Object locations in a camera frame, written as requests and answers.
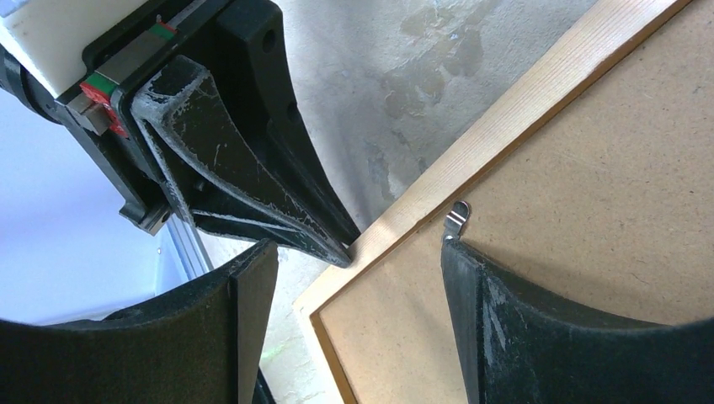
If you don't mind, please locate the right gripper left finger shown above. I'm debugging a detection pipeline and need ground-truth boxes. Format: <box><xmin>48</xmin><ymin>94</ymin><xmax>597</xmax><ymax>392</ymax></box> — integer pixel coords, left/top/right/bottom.
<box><xmin>1</xmin><ymin>240</ymin><xmax>278</xmax><ymax>403</ymax></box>

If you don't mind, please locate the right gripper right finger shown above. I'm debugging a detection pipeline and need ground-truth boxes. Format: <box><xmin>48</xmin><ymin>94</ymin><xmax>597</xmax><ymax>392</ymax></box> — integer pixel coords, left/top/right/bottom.
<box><xmin>441</xmin><ymin>239</ymin><xmax>713</xmax><ymax>403</ymax></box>

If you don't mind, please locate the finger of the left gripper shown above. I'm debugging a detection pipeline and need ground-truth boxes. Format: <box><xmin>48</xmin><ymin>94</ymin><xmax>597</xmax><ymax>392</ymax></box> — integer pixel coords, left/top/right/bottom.
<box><xmin>216</xmin><ymin>1</ymin><xmax>360</xmax><ymax>245</ymax></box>

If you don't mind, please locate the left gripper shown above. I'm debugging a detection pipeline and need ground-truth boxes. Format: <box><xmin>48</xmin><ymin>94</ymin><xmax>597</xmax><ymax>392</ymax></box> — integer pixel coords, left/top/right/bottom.
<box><xmin>1</xmin><ymin>1</ymin><xmax>351</xmax><ymax>268</ymax></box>

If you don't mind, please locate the brown backing board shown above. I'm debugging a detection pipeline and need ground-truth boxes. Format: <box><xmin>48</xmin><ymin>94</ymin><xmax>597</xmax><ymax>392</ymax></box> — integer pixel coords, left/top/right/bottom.
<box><xmin>320</xmin><ymin>1</ymin><xmax>713</xmax><ymax>403</ymax></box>

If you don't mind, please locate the wooden picture frame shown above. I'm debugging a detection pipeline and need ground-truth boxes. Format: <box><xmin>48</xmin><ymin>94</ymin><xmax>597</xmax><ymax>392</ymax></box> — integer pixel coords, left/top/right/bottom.
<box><xmin>293</xmin><ymin>1</ymin><xmax>685</xmax><ymax>403</ymax></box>

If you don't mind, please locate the aluminium rail frame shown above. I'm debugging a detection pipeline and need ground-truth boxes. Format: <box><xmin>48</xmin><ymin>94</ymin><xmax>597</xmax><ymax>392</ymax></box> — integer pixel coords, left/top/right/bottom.
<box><xmin>155</xmin><ymin>215</ymin><xmax>214</xmax><ymax>295</ymax></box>

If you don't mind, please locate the metal frame retaining clip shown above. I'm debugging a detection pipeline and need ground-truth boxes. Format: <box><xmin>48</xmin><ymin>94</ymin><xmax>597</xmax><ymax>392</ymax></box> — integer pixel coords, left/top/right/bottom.
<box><xmin>442</xmin><ymin>200</ymin><xmax>471</xmax><ymax>241</ymax></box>

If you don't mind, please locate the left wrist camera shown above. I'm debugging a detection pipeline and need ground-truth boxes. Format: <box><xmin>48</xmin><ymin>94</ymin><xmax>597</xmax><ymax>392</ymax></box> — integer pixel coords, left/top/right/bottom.
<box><xmin>1</xmin><ymin>0</ymin><xmax>144</xmax><ymax>98</ymax></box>

